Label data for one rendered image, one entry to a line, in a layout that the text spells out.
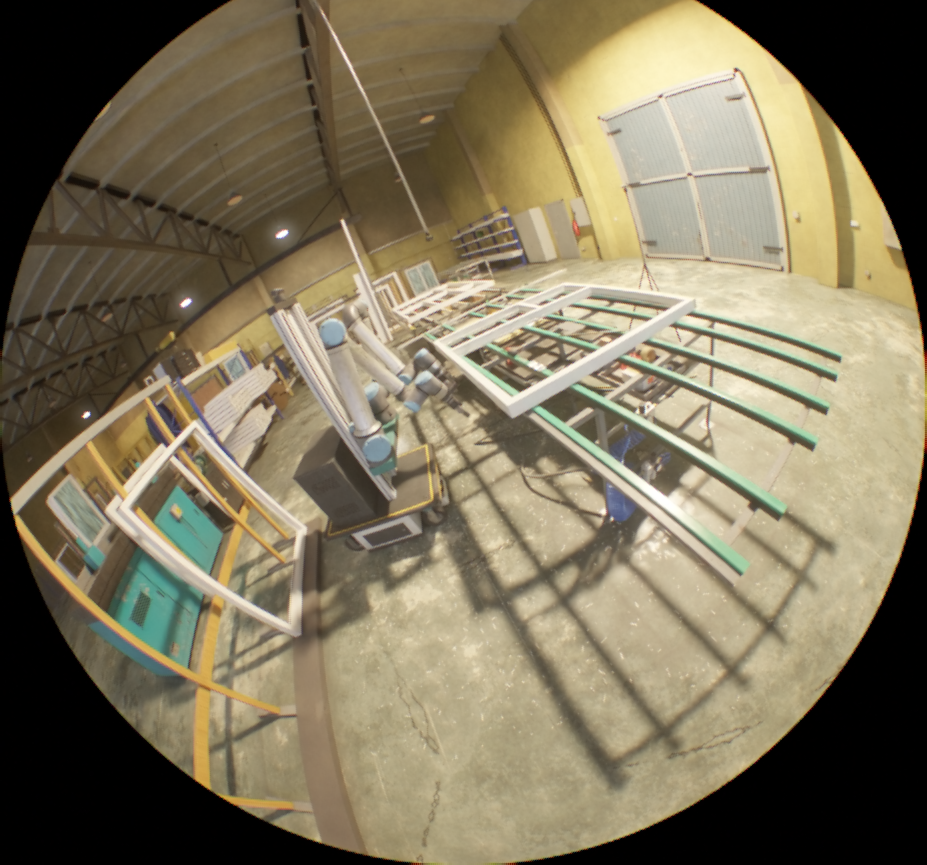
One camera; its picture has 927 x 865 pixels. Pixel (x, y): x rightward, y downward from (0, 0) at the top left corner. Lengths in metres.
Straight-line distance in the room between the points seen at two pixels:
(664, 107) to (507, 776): 8.92
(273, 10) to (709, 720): 9.87
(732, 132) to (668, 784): 7.84
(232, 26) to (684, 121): 9.04
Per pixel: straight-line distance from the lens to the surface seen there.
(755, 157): 7.11
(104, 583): 3.35
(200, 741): 2.09
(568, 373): 1.42
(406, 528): 2.12
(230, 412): 5.43
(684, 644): 1.67
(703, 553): 0.87
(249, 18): 8.26
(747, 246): 7.35
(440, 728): 1.78
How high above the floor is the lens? 1.61
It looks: 27 degrees down
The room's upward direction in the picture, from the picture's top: 24 degrees counter-clockwise
